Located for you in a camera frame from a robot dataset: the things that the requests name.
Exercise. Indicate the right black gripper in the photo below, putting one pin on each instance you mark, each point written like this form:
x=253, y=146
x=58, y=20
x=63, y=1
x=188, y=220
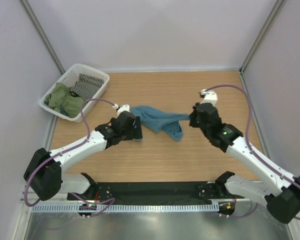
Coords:
x=191, y=117

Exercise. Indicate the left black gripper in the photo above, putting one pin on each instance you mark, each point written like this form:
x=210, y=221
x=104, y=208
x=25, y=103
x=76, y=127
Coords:
x=138, y=130

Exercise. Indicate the blue tank top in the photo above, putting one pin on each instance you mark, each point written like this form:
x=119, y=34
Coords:
x=159, y=121

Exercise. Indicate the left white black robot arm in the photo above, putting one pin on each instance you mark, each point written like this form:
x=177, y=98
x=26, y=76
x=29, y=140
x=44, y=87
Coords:
x=46, y=176

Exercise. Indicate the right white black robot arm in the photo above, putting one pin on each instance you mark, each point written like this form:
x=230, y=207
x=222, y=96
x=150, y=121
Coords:
x=278, y=190

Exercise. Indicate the black white striped tank top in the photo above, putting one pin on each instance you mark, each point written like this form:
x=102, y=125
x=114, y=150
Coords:
x=86, y=86

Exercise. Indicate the green tank top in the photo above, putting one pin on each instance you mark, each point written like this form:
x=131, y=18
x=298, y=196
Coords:
x=62, y=101

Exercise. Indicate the white plastic laundry basket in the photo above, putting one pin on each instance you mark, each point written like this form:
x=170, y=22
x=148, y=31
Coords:
x=69, y=78

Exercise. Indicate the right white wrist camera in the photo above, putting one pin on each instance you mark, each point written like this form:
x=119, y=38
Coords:
x=208, y=96

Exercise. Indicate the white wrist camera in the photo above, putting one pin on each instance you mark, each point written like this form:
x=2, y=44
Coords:
x=121, y=108
x=208, y=96

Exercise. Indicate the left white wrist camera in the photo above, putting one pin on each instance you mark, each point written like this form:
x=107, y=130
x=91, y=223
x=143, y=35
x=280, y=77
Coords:
x=121, y=108

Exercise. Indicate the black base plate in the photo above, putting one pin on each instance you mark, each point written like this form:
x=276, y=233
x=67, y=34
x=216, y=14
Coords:
x=156, y=193

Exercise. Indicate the white slotted cable duct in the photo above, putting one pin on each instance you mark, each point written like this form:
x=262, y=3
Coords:
x=78, y=207

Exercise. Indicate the aluminium front rail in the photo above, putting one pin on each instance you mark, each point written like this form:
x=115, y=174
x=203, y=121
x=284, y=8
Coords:
x=31, y=196

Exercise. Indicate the right aluminium frame post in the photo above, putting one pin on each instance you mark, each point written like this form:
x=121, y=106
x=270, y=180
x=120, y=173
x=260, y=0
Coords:
x=273, y=14

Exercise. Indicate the aluminium frame post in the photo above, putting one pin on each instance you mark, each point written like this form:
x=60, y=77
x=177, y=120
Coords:
x=39, y=29
x=273, y=14

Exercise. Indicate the left aluminium frame post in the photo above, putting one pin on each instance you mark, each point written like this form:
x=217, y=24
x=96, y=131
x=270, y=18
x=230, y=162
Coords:
x=39, y=29

